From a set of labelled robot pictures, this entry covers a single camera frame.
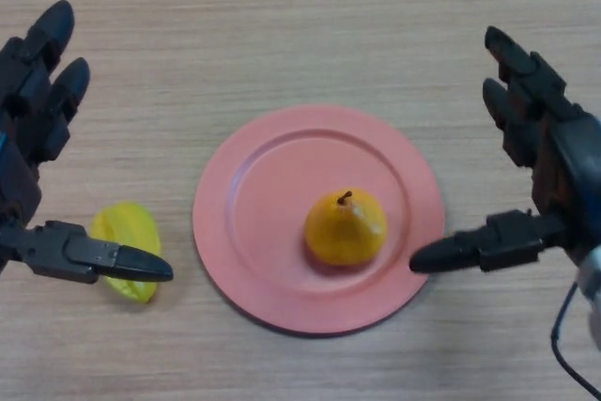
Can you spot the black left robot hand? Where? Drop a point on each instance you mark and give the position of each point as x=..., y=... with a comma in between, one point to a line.
x=19, y=138

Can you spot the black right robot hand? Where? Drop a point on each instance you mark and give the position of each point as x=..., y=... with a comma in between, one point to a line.
x=568, y=161

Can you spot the yellow pear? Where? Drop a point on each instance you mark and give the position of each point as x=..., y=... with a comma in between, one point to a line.
x=345, y=232

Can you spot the pink round plate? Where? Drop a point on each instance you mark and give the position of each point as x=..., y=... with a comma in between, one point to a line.
x=267, y=213

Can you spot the yellow starfruit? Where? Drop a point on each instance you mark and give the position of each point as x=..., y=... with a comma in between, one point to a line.
x=127, y=222

